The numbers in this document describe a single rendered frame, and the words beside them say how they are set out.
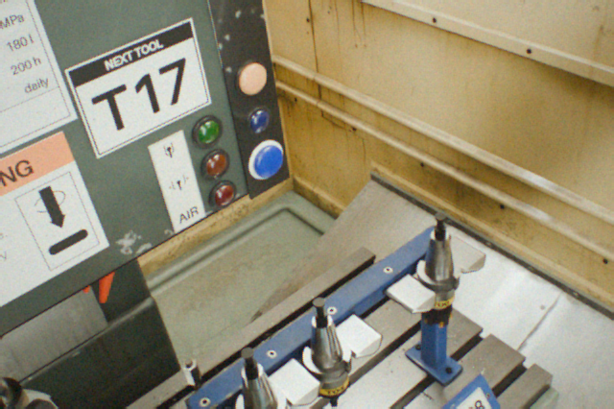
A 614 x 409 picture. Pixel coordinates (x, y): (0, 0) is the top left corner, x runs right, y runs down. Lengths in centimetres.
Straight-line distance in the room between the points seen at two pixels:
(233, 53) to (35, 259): 21
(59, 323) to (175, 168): 92
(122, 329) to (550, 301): 93
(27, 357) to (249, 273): 75
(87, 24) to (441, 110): 111
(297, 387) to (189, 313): 104
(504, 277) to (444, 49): 52
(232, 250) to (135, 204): 152
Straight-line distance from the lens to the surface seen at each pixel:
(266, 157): 57
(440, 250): 95
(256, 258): 199
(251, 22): 52
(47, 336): 143
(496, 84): 135
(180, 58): 50
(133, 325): 154
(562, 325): 148
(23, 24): 45
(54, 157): 48
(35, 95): 46
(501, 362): 130
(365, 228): 171
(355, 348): 91
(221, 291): 192
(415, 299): 97
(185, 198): 55
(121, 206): 52
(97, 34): 47
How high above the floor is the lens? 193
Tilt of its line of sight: 39 degrees down
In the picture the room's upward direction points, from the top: 8 degrees counter-clockwise
